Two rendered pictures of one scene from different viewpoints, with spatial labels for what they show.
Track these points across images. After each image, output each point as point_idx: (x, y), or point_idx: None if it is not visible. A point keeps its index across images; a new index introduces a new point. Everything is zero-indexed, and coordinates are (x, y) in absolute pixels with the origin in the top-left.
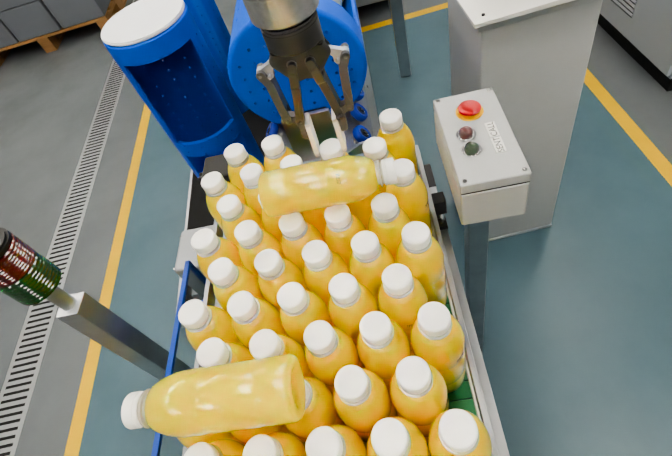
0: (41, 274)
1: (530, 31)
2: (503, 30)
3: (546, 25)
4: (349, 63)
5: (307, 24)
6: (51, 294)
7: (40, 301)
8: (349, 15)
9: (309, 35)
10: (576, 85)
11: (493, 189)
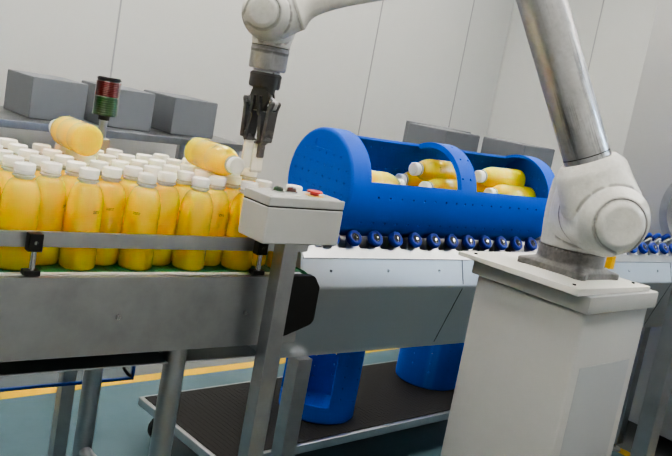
0: (108, 104)
1: (515, 307)
2: (494, 288)
3: (530, 311)
4: (342, 189)
5: (262, 73)
6: (101, 121)
7: (95, 113)
8: (369, 166)
9: (260, 78)
10: (550, 421)
11: (255, 201)
